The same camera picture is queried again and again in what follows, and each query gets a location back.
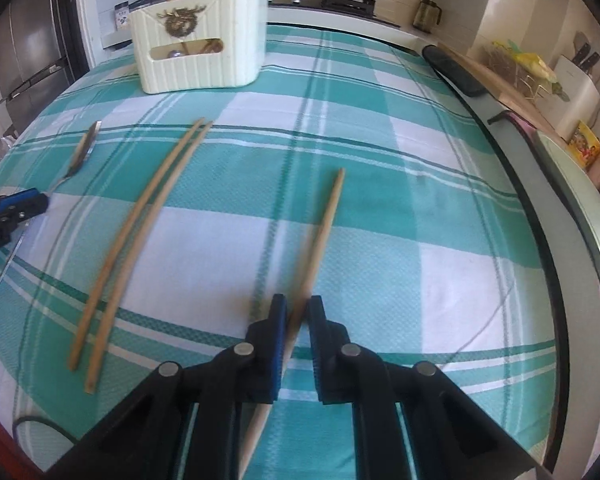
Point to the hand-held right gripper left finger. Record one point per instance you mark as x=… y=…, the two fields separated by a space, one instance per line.
x=279 y=345

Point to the wooden cutting board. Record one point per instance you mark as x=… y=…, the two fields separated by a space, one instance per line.
x=510 y=95

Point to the glass french press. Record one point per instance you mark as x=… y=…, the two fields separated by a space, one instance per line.
x=426 y=15

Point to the pink cloth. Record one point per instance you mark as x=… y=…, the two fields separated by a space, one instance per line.
x=522 y=122

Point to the black seasoning boxes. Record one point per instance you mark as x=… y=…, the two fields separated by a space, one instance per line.
x=130 y=14

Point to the white ribbed utensil holder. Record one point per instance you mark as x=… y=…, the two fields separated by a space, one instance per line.
x=205 y=67

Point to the black oblong pad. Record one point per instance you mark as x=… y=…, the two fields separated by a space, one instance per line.
x=455 y=72

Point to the yellow cloth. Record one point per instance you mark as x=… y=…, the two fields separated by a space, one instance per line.
x=535 y=66

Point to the teal checked tablecloth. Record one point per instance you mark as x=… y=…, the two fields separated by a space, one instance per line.
x=380 y=210

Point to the steel refrigerator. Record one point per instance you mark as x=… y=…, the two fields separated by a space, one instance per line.
x=25 y=50

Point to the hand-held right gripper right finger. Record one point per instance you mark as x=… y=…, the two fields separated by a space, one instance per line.
x=320 y=360

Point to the pale green cutting board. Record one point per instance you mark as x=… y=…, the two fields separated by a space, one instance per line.
x=580 y=210

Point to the wooden chopstick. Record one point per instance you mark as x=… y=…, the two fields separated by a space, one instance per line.
x=78 y=350
x=98 y=360
x=325 y=225

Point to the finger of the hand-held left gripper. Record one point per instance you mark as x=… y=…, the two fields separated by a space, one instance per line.
x=17 y=199
x=30 y=210

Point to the yellow printed packet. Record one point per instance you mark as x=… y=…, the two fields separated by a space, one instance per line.
x=584 y=144

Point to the black gas stove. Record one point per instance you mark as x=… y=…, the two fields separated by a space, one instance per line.
x=345 y=7

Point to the white knife block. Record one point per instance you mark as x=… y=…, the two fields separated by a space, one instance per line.
x=570 y=100

